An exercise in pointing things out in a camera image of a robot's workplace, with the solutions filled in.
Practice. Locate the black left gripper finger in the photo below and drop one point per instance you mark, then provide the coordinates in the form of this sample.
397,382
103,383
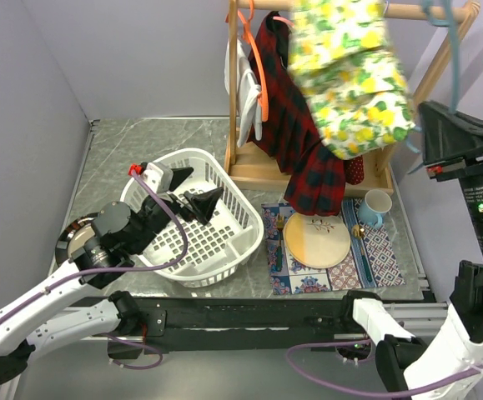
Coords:
179,176
202,205

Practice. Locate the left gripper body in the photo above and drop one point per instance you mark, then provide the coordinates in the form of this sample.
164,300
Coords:
154,217

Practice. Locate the red polka dot garment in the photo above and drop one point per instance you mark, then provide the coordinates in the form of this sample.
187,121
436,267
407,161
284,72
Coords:
354,170

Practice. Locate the teal blue hanger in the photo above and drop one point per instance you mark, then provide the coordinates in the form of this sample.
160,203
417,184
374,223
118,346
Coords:
454,50

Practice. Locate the red plaid skirt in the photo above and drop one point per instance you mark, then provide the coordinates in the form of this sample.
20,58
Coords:
317,177

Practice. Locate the yellow floral garment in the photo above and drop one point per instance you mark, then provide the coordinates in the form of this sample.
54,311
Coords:
342,61

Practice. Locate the pink hanger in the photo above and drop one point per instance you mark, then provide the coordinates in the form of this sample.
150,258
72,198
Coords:
284,20

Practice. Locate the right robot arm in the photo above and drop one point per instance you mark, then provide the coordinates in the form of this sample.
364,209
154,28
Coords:
451,364

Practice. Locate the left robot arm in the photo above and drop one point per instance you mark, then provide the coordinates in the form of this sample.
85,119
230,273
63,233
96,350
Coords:
30,326

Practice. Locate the orange hanger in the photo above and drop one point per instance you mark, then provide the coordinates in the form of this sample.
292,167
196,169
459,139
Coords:
258,62

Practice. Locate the white plastic laundry basket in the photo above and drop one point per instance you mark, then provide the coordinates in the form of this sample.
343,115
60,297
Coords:
216,250

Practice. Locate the wooden clothes rack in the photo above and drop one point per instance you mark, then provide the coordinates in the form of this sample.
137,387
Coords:
252,169

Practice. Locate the dark rimmed brown plate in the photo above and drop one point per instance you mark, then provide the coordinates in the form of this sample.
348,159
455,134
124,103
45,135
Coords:
74,236

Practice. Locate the white cloth garment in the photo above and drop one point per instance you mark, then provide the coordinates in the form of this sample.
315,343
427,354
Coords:
248,91

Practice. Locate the light blue mug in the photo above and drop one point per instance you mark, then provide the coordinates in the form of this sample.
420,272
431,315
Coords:
373,208

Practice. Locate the cream yellow plate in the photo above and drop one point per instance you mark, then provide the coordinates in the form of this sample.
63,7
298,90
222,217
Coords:
317,242

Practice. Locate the patterned placemat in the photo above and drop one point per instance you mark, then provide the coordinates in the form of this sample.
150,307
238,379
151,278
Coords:
295,278

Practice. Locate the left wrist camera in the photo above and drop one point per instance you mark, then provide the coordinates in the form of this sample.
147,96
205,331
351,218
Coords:
156,175

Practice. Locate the gold fork green handle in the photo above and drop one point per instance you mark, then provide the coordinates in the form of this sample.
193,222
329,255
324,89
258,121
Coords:
279,249

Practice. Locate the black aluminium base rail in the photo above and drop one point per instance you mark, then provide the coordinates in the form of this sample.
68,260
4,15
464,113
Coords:
204,324

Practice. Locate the gold spoon green handle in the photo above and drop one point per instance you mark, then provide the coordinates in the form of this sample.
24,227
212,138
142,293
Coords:
359,233

